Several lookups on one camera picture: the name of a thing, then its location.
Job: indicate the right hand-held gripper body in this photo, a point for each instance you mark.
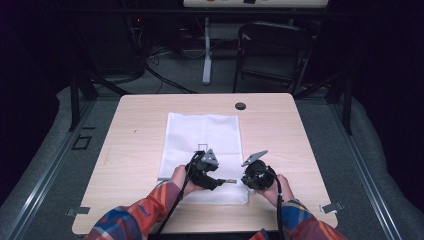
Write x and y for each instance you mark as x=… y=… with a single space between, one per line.
x=258 y=175

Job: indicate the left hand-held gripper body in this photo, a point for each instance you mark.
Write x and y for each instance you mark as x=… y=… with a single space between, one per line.
x=201 y=166

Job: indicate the white towel with loop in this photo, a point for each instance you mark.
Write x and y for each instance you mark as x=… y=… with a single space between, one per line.
x=203 y=130

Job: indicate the person's left hand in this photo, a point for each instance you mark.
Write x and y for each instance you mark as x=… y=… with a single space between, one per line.
x=180 y=178

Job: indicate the person's right hand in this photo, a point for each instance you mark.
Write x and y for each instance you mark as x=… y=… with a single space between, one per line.
x=280 y=191

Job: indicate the white metal table leg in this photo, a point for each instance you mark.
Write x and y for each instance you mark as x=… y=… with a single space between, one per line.
x=207 y=56

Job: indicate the black folding chair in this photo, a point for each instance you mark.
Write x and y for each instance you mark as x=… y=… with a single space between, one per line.
x=273 y=50

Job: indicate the grey metal corner bracket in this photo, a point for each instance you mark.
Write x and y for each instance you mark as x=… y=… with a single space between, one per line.
x=331 y=207
x=78 y=210

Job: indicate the aluminium floor rail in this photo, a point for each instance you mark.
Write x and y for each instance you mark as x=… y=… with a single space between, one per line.
x=366 y=173
x=43 y=173

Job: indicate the black metal frame stand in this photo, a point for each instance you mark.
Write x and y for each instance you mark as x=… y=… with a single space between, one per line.
x=80 y=96
x=343 y=100

